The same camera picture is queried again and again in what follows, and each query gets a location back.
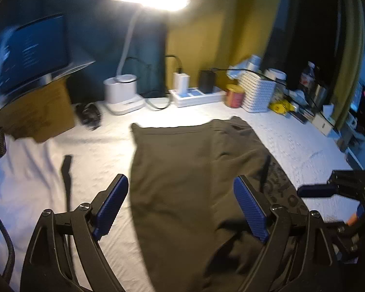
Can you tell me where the black strap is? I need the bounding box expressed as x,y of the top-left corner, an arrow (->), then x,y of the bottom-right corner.
61,155 -> 75,262

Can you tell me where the black charger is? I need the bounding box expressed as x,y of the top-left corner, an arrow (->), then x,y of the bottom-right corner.
199,70 -> 215,93

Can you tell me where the steel thermos flask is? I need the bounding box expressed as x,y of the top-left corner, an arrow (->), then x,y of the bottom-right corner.
312,82 -> 329,107

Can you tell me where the white crumpled tissue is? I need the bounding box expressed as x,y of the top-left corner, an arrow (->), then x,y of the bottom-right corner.
227,64 -> 247,80

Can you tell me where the white desk lamp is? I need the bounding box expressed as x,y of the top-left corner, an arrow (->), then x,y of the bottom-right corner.
103,0 -> 191,116

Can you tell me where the red can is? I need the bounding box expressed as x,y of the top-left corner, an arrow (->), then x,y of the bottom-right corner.
225,84 -> 245,108

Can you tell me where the white paper box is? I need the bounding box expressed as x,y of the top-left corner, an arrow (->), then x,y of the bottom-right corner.
312,111 -> 337,136

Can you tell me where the white plastic basket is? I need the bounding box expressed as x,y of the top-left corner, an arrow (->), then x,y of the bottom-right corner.
238,71 -> 277,113

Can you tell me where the yellow curtain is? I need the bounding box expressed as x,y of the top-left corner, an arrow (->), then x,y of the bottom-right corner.
166,0 -> 285,93
331,0 -> 365,128

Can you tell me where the tablet in plastic wrap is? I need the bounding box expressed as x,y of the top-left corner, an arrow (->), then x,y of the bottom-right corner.
0,14 -> 96,104

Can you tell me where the clear jar with white lid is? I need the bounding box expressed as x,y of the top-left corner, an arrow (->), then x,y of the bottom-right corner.
263,68 -> 288,104

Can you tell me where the black braided hose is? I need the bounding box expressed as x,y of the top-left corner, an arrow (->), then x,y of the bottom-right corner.
0,199 -> 16,283

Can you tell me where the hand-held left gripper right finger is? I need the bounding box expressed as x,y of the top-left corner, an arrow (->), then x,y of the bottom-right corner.
233,175 -> 343,292

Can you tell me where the brown t-shirt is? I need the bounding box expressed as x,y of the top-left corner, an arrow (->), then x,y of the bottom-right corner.
129,116 -> 311,292

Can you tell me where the white textured table cloth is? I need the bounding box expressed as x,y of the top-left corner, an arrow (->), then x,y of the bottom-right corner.
0,99 -> 364,292

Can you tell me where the white power strip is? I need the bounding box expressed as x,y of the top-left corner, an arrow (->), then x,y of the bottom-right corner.
169,88 -> 227,108

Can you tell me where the yellow duck print packet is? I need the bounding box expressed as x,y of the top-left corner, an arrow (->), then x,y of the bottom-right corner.
269,99 -> 295,114

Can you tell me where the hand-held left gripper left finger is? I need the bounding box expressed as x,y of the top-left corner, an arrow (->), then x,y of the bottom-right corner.
20,173 -> 130,292

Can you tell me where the computer monitor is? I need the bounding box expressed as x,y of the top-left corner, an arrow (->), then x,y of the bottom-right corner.
349,81 -> 365,116

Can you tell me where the clear water bottle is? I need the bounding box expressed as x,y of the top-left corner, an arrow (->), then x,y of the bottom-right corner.
300,62 -> 317,93

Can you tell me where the black charger cable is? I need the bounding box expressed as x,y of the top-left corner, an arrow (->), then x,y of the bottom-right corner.
125,55 -> 183,110

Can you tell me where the white charger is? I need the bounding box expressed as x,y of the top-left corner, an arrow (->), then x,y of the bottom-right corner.
173,72 -> 191,93

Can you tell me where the cardboard box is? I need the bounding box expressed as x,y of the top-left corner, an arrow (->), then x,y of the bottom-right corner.
0,76 -> 76,143

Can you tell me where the black cable bundle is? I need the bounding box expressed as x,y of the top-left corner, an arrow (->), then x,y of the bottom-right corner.
75,103 -> 102,130

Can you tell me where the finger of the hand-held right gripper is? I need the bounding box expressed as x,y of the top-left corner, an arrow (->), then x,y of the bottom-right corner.
297,182 -> 341,199

